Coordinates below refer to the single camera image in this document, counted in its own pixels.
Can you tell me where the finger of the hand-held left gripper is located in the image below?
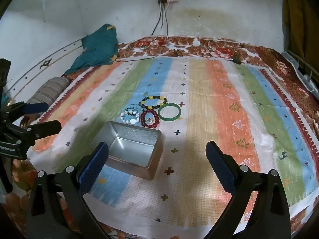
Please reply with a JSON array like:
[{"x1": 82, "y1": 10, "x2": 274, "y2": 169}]
[
  {"x1": 21, "y1": 102, "x2": 49, "y2": 115},
  {"x1": 25, "y1": 120, "x2": 62, "y2": 142}
]

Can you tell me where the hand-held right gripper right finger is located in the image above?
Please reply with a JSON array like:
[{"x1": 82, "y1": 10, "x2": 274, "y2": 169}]
[{"x1": 204, "y1": 141, "x2": 291, "y2": 239}]

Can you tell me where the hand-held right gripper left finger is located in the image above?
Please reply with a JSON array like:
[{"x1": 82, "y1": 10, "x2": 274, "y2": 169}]
[{"x1": 26, "y1": 141, "x2": 110, "y2": 239}]

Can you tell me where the clear tray of beads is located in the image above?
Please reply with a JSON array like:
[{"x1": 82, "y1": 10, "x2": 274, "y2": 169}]
[{"x1": 91, "y1": 121, "x2": 163, "y2": 181}]

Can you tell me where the white bead bracelet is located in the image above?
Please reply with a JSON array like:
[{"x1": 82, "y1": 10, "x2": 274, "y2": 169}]
[{"x1": 120, "y1": 113, "x2": 140, "y2": 125}]

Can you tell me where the blue teal amber bead bracelet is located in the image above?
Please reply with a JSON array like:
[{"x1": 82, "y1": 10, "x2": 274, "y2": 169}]
[{"x1": 125, "y1": 105, "x2": 140, "y2": 116}]

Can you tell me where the dark red bead bracelet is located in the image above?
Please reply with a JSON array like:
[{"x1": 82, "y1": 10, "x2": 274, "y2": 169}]
[{"x1": 140, "y1": 108, "x2": 160, "y2": 127}]

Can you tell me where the green jade bangle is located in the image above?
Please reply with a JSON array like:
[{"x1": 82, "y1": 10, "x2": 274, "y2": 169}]
[{"x1": 158, "y1": 103, "x2": 182, "y2": 121}]

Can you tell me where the yellow and black bead bracelet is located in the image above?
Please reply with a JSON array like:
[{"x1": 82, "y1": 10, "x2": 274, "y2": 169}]
[{"x1": 140, "y1": 95, "x2": 168, "y2": 110}]

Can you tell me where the striped grey pillow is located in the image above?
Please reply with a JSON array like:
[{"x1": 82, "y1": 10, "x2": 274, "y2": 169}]
[{"x1": 25, "y1": 77, "x2": 70, "y2": 105}]

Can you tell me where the colourful striped mat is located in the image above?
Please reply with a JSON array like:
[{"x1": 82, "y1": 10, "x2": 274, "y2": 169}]
[{"x1": 26, "y1": 56, "x2": 318, "y2": 229}]

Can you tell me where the teal cloth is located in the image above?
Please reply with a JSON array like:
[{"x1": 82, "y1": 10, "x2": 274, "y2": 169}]
[{"x1": 65, "y1": 24, "x2": 119, "y2": 76}]

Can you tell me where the mustard hanging garment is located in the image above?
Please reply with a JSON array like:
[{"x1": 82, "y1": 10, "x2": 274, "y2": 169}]
[{"x1": 283, "y1": 0, "x2": 319, "y2": 65}]

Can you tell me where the white wire rack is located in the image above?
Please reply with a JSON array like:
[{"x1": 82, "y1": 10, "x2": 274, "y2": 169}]
[{"x1": 282, "y1": 50, "x2": 319, "y2": 92}]

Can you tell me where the black power cable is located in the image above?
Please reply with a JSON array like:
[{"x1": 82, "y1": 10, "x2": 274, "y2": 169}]
[{"x1": 115, "y1": 2, "x2": 168, "y2": 63}]

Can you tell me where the white charging cable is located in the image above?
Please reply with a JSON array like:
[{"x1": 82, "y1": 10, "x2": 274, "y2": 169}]
[{"x1": 143, "y1": 2, "x2": 167, "y2": 48}]

